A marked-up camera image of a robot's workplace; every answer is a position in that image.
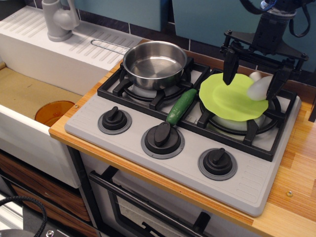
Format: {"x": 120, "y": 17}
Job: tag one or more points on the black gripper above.
{"x": 265, "y": 47}

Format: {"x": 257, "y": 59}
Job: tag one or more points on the white toy mushroom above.
{"x": 258, "y": 90}

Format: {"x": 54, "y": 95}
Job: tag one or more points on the green toy pickle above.
{"x": 181, "y": 106}

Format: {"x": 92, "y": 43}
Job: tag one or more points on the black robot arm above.
{"x": 280, "y": 6}

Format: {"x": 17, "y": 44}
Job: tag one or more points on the light green plate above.
{"x": 231, "y": 101}

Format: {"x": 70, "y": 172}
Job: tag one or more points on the black right stove knob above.
{"x": 217, "y": 164}

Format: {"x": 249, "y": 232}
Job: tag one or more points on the black stove knob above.
{"x": 217, "y": 164}
{"x": 114, "y": 121}
{"x": 162, "y": 141}

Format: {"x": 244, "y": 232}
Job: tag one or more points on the stainless steel pot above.
{"x": 152, "y": 65}

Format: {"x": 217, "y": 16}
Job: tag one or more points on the grey toy stove top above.
{"x": 246, "y": 191}

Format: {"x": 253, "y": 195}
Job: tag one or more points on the black middle stove knob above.
{"x": 162, "y": 141}

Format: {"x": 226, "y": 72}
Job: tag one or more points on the black left stove knob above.
{"x": 114, "y": 121}

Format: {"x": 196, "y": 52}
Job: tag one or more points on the black right burner grate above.
{"x": 264, "y": 137}

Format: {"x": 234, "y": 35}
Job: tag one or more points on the black burner grate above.
{"x": 120, "y": 90}
{"x": 264, "y": 137}

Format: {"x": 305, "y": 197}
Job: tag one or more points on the black left burner grate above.
{"x": 120, "y": 90}

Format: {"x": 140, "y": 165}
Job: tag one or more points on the grey toy faucet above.
{"x": 60, "y": 22}

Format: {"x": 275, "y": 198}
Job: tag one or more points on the orange plastic cup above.
{"x": 50, "y": 113}

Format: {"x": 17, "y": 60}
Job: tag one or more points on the white toy sink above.
{"x": 36, "y": 71}

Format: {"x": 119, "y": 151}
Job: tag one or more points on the wooden drawer front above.
{"x": 64, "y": 204}

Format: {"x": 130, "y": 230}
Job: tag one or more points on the oven door with black handle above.
{"x": 139, "y": 209}

